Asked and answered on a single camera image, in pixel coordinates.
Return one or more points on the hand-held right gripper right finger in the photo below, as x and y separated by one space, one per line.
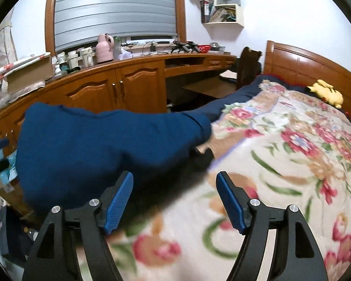
231 202

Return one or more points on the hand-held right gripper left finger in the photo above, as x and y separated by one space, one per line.
118 203

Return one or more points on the blue suit jacket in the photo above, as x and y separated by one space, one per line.
90 146

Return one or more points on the floral blanket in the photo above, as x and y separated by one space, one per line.
280 166

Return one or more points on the cardboard box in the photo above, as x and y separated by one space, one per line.
29 74

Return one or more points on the white juicer set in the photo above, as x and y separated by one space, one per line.
76 58

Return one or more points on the wooden desk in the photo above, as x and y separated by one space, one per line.
140 79

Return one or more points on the dark wooden chair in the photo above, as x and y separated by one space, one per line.
247 64

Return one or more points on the pink jug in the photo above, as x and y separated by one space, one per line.
104 49

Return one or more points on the yellow plush toy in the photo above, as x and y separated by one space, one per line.
327 93

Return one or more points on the metal bowl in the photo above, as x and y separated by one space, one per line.
217 46

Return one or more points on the wooden bed headboard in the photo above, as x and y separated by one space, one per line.
304 64

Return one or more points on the red basket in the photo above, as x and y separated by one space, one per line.
204 47

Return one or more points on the black charger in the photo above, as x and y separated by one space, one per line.
153 48

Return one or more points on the black gadget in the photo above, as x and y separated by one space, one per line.
185 46

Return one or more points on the grey window blind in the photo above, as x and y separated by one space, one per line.
114 11

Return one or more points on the stack of leaning magazines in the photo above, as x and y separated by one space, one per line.
223 14

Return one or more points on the row of upright books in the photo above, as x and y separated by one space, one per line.
205 11

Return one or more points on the white wall shelf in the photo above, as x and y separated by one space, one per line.
239 14

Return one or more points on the wooden window frame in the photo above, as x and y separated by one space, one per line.
180 8

